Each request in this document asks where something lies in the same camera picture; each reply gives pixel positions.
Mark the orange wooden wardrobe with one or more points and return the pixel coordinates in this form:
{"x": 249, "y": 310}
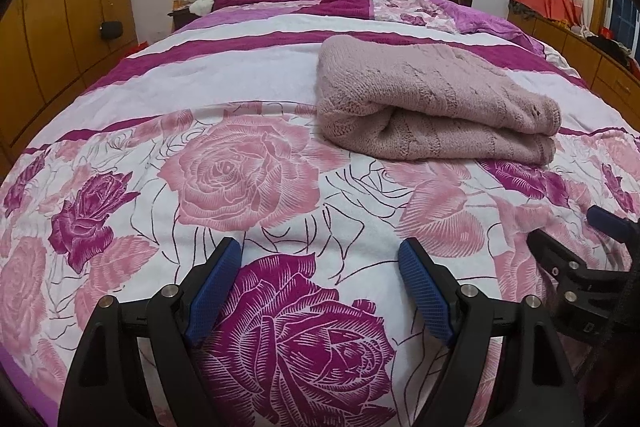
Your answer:
{"x": 51, "y": 51}

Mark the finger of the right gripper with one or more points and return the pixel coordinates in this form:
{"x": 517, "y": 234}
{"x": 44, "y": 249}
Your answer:
{"x": 622, "y": 230}

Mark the floral pink purple bedspread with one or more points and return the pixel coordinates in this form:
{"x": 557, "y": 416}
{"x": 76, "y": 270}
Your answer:
{"x": 210, "y": 133}

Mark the small black hanging bag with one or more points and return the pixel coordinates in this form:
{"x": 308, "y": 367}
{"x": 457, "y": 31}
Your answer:
{"x": 111, "y": 30}

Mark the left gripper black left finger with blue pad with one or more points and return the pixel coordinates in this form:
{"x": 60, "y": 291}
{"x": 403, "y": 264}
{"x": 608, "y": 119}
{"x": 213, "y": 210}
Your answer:
{"x": 106, "y": 386}

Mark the pink knitted sweater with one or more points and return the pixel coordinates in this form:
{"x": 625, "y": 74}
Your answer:
{"x": 429, "y": 101}

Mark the wooden low cabinet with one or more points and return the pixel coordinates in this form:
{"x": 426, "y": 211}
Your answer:
{"x": 605, "y": 77}

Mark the dark wooden nightstand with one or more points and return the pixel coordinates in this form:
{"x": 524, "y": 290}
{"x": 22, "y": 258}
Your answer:
{"x": 181, "y": 17}

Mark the dark clothes on cabinet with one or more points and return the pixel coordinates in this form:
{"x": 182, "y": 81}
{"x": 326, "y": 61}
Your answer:
{"x": 611, "y": 47}

